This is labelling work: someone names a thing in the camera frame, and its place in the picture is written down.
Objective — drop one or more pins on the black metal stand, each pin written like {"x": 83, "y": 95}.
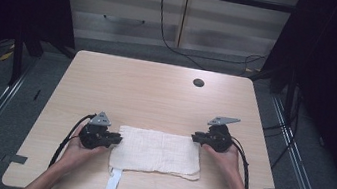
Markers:
{"x": 289, "y": 99}
{"x": 17, "y": 58}

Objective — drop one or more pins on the black table grommet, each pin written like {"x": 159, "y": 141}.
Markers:
{"x": 198, "y": 82}

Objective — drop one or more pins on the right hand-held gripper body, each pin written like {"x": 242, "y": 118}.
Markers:
{"x": 218, "y": 139}

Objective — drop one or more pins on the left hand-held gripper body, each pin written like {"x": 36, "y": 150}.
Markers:
{"x": 94, "y": 135}

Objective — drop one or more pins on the person's left hand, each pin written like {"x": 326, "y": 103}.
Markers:
{"x": 78, "y": 153}

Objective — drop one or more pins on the yellow floor tape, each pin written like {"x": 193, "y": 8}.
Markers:
{"x": 6, "y": 56}

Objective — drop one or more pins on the person's right hand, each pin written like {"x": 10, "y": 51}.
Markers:
{"x": 224, "y": 160}

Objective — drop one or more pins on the small black floor piece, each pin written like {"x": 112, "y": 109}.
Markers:
{"x": 36, "y": 95}

